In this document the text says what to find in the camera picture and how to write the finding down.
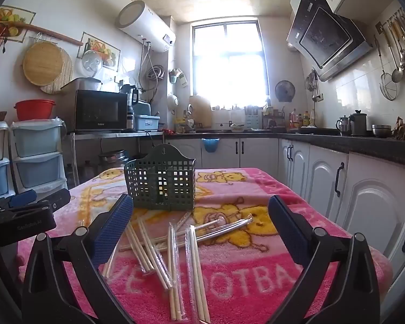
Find hanging wire strainer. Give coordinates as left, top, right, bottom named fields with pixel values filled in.
left=374, top=35, right=399, bottom=101

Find dark green plastic utensil basket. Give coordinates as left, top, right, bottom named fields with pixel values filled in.
left=124, top=143, right=197, bottom=211

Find pile of ginger roots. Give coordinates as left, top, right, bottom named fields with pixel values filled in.
left=391, top=116, right=405, bottom=141

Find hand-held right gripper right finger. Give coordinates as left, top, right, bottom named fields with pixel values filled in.
left=268, top=195, right=381, bottom=324

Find round bamboo tray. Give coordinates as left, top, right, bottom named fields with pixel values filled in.
left=23, top=41, right=65, bottom=86

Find spice rack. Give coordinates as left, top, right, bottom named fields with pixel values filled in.
left=261, top=105, right=286, bottom=130

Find large steel pot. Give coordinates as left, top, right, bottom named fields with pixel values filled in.
left=98, top=150, right=129, bottom=173

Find hanging utensils by socket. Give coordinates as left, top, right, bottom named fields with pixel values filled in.
left=305, top=70, right=322, bottom=102

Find black kitchen countertop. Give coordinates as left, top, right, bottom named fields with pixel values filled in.
left=164, top=126, right=405, bottom=169

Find black blender jug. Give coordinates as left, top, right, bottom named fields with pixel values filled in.
left=120, top=84, right=140, bottom=131

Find black gas stove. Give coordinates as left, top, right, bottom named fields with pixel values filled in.
left=288, top=126, right=341, bottom=136

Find blue plastic dish bin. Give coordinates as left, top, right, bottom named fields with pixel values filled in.
left=134, top=115, right=161, bottom=131

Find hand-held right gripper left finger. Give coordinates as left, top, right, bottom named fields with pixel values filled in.
left=22, top=193, right=136, bottom=324

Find fruit wall poster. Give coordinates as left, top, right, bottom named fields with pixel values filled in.
left=0, top=5, right=36, bottom=43
left=77, top=32, right=121, bottom=72

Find grey knife block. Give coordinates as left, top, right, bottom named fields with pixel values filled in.
left=245, top=106, right=261, bottom=129

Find green hanging holder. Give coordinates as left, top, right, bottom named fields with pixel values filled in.
left=169, top=68, right=185, bottom=86

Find blue plastic drawer unit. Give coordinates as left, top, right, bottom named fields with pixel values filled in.
left=9, top=117, right=68, bottom=193

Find printed pink blanket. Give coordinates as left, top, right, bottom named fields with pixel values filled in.
left=17, top=167, right=394, bottom=324

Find small steel kettle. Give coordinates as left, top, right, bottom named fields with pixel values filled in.
left=336, top=115, right=350, bottom=135

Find red plastic basin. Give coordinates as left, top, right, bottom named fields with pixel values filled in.
left=14, top=99, right=56, bottom=121

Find window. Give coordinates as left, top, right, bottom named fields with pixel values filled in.
left=190, top=21, right=270, bottom=107

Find white electric water heater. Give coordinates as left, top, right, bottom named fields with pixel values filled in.
left=115, top=0, right=176, bottom=53

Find pile of chopsticks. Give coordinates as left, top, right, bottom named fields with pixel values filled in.
left=101, top=211, right=254, bottom=323

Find row of hanging steel utensils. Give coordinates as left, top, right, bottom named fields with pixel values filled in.
left=380, top=7, right=405, bottom=86

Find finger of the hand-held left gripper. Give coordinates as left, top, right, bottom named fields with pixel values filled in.
left=0, top=189, right=38, bottom=210
left=35, top=188, right=71, bottom=211

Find white base cabinets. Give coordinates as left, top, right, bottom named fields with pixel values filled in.
left=164, top=135, right=405, bottom=311

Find steel bowl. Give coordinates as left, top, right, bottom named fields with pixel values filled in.
left=372, top=124, right=392, bottom=138

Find black range hood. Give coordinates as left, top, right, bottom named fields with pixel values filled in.
left=286, top=0, right=374, bottom=82

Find blue hanging bin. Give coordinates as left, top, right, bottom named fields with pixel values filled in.
left=202, top=137, right=221, bottom=153

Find grey plastic tub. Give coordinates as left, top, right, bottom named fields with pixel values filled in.
left=61, top=77, right=102, bottom=92

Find long wooden rolling pin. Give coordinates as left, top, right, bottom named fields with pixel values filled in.
left=0, top=23, right=84, bottom=46

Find round reed mat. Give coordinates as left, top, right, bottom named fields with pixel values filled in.
left=40, top=47, right=74, bottom=95

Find coiled grey hose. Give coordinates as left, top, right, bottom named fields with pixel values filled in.
left=146, top=65, right=165, bottom=82

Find small wall fan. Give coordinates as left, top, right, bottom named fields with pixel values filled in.
left=275, top=80, right=295, bottom=103

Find black microwave oven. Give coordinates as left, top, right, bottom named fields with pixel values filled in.
left=73, top=89, right=129, bottom=131

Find wooden cutting board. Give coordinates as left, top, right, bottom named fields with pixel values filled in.
left=188, top=95, right=212, bottom=126

